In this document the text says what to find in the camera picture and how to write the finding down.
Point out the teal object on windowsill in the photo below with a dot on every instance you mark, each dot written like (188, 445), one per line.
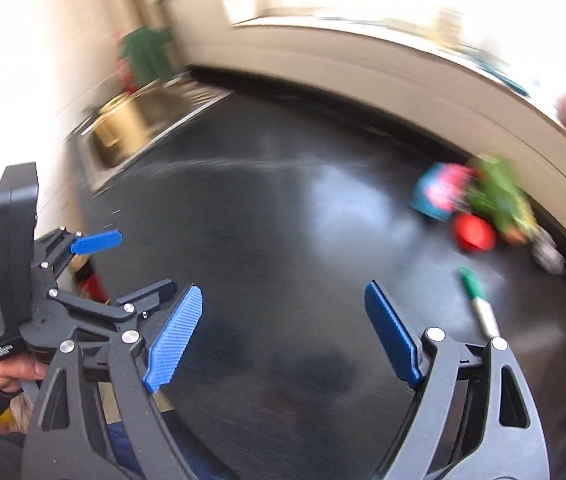
(492, 66)

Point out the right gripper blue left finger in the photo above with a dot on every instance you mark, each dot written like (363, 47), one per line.
(168, 347)

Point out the black device on left gripper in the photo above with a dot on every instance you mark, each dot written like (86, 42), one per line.
(19, 189)

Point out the green crushed drink carton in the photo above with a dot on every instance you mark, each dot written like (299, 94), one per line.
(495, 195)

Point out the red round plastic lid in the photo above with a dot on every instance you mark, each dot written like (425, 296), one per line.
(473, 234)

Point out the person's left hand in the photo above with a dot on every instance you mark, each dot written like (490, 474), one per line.
(20, 368)

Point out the green dish cloth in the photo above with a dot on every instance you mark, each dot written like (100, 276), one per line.
(144, 49)

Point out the silver foil ball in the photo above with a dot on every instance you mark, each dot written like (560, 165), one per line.
(545, 253)

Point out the brass pot in sink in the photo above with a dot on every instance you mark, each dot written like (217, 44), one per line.
(119, 130)

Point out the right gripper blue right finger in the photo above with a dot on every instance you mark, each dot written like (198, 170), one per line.
(402, 346)

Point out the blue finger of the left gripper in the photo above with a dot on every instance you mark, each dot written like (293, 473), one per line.
(88, 245)
(149, 297)

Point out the stainless steel sink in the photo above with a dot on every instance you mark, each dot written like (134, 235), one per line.
(166, 107)

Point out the pink blue foil snack bag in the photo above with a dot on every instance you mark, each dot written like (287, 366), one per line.
(440, 191)

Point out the green capped white marker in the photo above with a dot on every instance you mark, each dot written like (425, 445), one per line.
(483, 310)

